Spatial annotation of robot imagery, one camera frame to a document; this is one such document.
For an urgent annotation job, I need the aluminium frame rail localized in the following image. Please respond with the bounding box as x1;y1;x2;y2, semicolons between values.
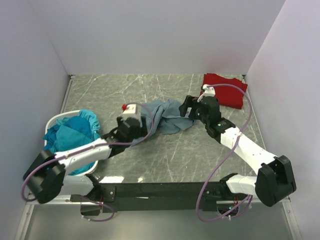
26;192;106;206

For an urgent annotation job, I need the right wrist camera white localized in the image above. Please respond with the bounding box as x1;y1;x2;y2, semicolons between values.
197;84;216;103

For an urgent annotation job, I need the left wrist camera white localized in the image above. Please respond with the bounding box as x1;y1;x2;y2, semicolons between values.
120;104;141;121

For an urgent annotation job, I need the white laundry basket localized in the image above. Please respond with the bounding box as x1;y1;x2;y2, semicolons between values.
44;111;100;177

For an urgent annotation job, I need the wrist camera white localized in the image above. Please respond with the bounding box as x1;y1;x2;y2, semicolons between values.
120;104;141;121
197;84;216;103

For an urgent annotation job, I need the teal t shirts pile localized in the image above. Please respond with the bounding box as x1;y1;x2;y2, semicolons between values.
43;109;102;176

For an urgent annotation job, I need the red folded t shirt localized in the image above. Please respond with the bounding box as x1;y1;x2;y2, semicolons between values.
202;73;248;109

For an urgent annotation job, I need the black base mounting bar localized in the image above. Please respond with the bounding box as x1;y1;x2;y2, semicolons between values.
69;182;253;216

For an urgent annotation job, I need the grey-blue t shirt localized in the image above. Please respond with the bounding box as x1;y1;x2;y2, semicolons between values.
140;98;195;138

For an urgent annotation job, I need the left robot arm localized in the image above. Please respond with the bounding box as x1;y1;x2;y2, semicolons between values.
20;116;149;204

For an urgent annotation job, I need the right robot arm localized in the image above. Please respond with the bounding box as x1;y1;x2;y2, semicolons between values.
178;95;297;207

